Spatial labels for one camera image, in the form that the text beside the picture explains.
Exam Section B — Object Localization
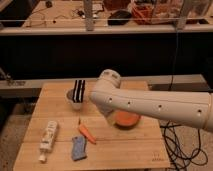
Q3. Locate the black cable bundle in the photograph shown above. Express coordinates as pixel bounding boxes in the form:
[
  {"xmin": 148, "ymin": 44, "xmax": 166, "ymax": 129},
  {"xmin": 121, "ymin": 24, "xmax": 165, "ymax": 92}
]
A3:
[{"xmin": 159, "ymin": 121, "xmax": 210, "ymax": 171}]

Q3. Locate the white tube bottle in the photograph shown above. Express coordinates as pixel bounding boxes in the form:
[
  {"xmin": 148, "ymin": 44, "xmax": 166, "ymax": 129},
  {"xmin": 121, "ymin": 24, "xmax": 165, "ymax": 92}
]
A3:
[{"xmin": 39, "ymin": 121, "xmax": 58, "ymax": 163}]

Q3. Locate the grey metal post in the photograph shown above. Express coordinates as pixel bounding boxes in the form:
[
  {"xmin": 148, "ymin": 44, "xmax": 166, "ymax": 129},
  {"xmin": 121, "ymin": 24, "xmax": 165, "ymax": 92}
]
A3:
[
  {"xmin": 175, "ymin": 0, "xmax": 193, "ymax": 30},
  {"xmin": 83, "ymin": 0, "xmax": 94, "ymax": 31}
]

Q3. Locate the orange pepper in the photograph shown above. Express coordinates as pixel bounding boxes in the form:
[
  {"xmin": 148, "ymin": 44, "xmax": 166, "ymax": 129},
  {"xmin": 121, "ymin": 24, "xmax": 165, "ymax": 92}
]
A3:
[{"xmin": 78, "ymin": 122, "xmax": 96, "ymax": 144}]

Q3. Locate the orange tool on bench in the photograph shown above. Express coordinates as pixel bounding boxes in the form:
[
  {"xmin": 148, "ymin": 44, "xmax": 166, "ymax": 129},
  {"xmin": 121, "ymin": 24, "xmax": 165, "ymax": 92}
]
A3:
[{"xmin": 132, "ymin": 6, "xmax": 152, "ymax": 25}]

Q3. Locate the white cup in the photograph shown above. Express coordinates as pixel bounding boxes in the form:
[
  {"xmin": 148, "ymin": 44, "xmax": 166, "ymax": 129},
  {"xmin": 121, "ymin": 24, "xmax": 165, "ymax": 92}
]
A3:
[{"xmin": 66, "ymin": 89, "xmax": 85, "ymax": 110}]

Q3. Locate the black object on bench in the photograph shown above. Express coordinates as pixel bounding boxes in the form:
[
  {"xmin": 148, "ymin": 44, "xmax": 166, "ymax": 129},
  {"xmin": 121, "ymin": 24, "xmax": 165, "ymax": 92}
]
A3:
[{"xmin": 107, "ymin": 10, "xmax": 132, "ymax": 26}]

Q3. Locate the grey metal post right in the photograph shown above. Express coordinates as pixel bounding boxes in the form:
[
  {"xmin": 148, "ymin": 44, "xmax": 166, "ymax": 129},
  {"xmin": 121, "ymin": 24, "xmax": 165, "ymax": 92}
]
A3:
[{"xmin": 175, "ymin": 0, "xmax": 193, "ymax": 30}]

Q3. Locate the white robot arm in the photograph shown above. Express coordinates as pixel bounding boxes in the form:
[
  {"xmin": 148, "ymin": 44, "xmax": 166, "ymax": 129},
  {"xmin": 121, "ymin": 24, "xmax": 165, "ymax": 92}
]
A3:
[{"xmin": 89, "ymin": 69, "xmax": 213, "ymax": 133}]

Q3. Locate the orange ceramic bowl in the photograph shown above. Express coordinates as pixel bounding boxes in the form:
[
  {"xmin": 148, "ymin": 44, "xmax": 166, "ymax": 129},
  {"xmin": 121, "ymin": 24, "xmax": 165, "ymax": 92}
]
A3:
[{"xmin": 115, "ymin": 111, "xmax": 141, "ymax": 128}]

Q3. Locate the blue sponge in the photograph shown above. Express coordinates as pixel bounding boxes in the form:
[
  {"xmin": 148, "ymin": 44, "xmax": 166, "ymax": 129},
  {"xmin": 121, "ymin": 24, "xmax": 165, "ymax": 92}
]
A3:
[{"xmin": 71, "ymin": 135, "xmax": 87, "ymax": 161}]

